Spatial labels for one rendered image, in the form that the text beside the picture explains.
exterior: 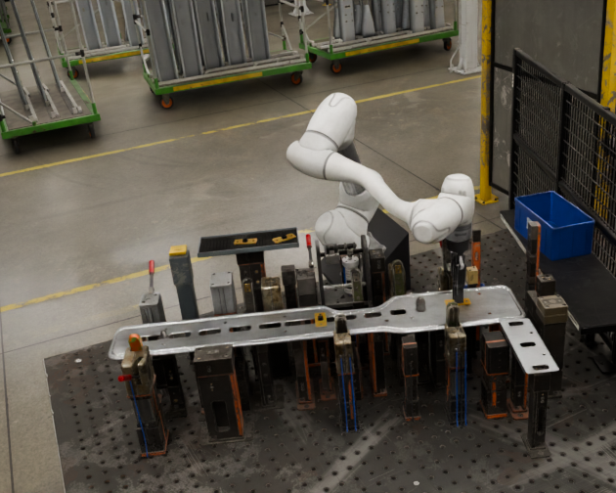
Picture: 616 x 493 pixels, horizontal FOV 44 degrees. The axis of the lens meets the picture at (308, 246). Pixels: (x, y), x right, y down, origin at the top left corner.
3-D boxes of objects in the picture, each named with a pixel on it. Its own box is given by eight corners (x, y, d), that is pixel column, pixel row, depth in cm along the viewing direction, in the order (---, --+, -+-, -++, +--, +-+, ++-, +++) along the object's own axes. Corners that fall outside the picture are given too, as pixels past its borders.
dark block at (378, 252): (376, 356, 285) (371, 257, 266) (374, 346, 291) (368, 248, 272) (389, 355, 285) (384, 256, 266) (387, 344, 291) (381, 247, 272)
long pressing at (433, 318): (105, 366, 244) (104, 362, 244) (116, 328, 264) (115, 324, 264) (528, 321, 245) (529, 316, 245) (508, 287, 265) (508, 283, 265)
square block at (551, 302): (539, 400, 254) (544, 308, 238) (531, 385, 261) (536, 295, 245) (562, 398, 254) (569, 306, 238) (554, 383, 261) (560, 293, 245)
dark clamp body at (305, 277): (301, 373, 280) (291, 283, 263) (300, 352, 292) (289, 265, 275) (330, 370, 280) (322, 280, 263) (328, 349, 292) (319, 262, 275)
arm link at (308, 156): (318, 169, 255) (335, 136, 258) (275, 156, 263) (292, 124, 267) (330, 188, 266) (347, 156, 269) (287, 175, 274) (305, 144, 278)
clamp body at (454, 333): (445, 430, 245) (444, 340, 230) (437, 407, 256) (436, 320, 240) (472, 427, 245) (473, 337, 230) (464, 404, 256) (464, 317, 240)
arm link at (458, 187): (449, 211, 248) (431, 227, 239) (449, 167, 241) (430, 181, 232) (480, 217, 242) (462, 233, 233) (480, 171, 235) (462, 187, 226)
